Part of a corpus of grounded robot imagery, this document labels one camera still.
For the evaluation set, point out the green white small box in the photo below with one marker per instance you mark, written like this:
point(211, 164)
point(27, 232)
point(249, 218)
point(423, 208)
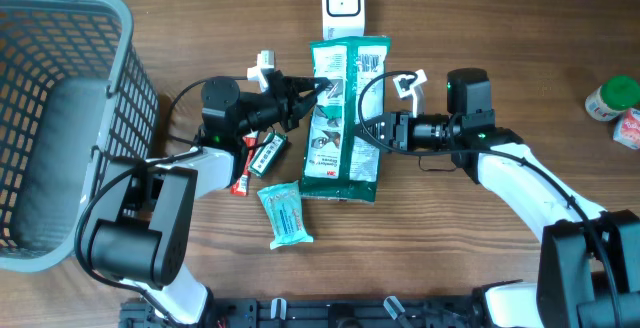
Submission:
point(268, 152)

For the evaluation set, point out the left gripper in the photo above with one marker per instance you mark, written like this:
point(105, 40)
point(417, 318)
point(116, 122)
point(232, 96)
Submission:
point(290, 90)

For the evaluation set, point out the grey plastic shopping basket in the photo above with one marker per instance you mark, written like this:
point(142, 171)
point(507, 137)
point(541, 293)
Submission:
point(74, 95)

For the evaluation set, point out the small red packet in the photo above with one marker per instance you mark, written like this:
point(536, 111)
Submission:
point(240, 187)

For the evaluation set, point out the light green wet wipes pack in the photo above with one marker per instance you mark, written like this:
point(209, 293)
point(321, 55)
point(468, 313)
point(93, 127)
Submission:
point(283, 207)

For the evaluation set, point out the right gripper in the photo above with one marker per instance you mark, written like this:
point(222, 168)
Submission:
point(391, 120)

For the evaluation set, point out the white barcode scanner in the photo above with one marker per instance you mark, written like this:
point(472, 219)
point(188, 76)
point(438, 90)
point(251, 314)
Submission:
point(343, 18)

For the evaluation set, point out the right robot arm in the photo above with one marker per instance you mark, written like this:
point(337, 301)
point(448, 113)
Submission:
point(588, 273)

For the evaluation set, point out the green 3M gloves bag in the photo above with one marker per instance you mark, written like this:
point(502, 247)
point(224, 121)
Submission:
point(337, 164)

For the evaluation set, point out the green lid jar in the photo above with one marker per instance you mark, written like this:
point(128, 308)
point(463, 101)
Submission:
point(612, 98)

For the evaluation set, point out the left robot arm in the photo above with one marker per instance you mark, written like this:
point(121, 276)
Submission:
point(133, 233)

